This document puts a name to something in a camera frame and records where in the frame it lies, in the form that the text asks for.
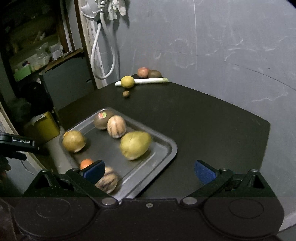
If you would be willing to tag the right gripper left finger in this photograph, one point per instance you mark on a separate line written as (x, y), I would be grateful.
(84, 181)

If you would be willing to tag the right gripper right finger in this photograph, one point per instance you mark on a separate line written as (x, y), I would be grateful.
(212, 179)

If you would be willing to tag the large orange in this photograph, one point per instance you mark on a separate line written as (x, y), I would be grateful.
(85, 163)

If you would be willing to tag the yellow-brown mango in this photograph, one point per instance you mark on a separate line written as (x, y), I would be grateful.
(73, 141)

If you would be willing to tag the green-yellow pear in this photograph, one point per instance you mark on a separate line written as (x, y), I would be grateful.
(134, 144)

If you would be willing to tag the kiwi with red sticker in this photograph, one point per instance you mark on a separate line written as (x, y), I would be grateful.
(101, 119)

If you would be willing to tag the yellow lemon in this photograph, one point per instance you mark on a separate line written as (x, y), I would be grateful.
(127, 82)

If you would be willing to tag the person's left hand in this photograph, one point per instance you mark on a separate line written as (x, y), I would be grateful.
(4, 167)

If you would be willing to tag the yellow bin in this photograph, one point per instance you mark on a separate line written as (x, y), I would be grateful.
(43, 127)

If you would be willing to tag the metal baking tray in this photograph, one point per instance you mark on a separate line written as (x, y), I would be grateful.
(134, 175)

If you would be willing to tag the green box on shelf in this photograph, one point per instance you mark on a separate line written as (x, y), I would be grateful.
(22, 73)

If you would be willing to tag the dark cabinet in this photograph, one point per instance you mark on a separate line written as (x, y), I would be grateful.
(68, 78)

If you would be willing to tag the longan far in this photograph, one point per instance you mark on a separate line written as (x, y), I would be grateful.
(126, 93)

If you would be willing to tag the white green leek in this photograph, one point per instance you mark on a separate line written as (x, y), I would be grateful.
(147, 81)

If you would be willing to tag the plain brown kiwi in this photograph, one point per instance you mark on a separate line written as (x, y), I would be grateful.
(154, 74)

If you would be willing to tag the red apple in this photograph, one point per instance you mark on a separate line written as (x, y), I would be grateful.
(143, 72)

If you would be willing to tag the grey rag on wall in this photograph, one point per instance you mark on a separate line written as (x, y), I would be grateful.
(115, 8)

